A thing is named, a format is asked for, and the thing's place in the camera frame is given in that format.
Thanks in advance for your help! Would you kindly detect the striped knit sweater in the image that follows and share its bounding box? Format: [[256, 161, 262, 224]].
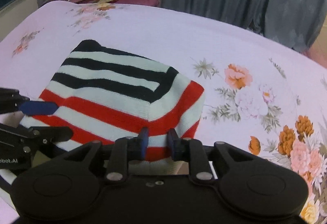
[[21, 40, 205, 162]]

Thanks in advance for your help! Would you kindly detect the floral pink bed sheet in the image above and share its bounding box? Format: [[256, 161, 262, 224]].
[[1, 1, 326, 223]]

